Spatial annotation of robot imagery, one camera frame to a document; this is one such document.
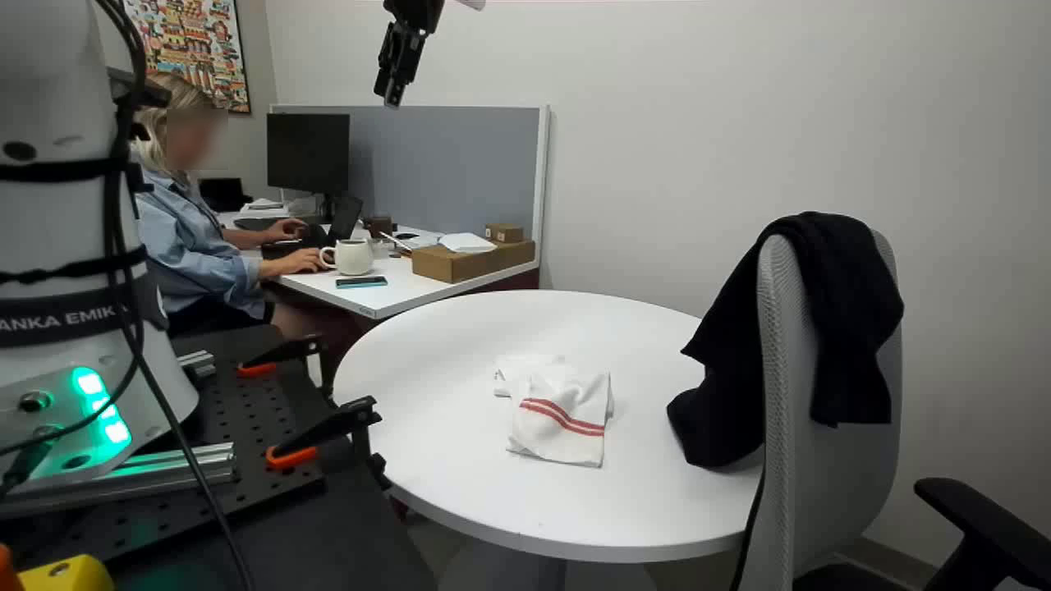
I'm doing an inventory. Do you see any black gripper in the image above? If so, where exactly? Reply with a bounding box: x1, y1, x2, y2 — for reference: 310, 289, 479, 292
371, 0, 449, 107

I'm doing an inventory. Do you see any black towel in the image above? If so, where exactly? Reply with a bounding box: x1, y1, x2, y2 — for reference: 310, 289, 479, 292
664, 209, 907, 472

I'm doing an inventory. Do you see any white towel with red stripes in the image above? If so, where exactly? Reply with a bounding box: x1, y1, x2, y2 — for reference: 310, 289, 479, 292
491, 350, 618, 470

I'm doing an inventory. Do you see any grey desk divider panel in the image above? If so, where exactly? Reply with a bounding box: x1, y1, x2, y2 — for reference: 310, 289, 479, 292
267, 103, 552, 246

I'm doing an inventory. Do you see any black computer monitor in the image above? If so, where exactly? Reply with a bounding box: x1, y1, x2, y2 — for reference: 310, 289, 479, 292
264, 111, 354, 199

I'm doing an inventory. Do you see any white mug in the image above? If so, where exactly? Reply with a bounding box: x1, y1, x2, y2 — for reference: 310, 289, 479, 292
318, 238, 379, 277

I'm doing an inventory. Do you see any large brown cardboard box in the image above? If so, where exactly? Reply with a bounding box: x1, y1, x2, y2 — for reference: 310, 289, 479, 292
406, 238, 539, 286

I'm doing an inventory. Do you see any white office desk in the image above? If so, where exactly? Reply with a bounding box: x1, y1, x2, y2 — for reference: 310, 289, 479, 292
223, 207, 541, 324

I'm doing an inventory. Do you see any person in blue shirt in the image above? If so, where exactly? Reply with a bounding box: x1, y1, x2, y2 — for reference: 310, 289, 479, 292
121, 103, 336, 331

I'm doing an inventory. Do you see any black and orange clamp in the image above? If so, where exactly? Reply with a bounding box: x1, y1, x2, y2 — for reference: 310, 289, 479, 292
234, 336, 328, 384
264, 395, 384, 477

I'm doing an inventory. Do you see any grey office chair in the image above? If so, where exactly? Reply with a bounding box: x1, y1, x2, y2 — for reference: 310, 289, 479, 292
734, 212, 907, 591

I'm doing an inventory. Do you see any yellow box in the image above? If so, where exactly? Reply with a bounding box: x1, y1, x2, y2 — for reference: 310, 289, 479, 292
15, 551, 117, 591

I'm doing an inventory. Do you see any black chair armrest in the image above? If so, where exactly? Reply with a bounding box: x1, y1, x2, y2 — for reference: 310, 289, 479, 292
909, 477, 1051, 591

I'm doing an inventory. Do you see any colourful wall painting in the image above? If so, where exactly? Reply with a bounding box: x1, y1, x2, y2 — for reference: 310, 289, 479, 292
117, 0, 257, 117

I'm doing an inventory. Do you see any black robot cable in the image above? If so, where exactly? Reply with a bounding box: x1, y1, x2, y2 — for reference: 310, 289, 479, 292
91, 0, 261, 591

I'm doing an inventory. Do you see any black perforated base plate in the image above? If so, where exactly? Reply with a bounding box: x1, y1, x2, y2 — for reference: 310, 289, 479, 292
0, 324, 387, 570

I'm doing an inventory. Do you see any aluminium rail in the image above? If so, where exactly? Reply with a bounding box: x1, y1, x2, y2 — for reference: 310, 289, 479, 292
0, 436, 240, 518

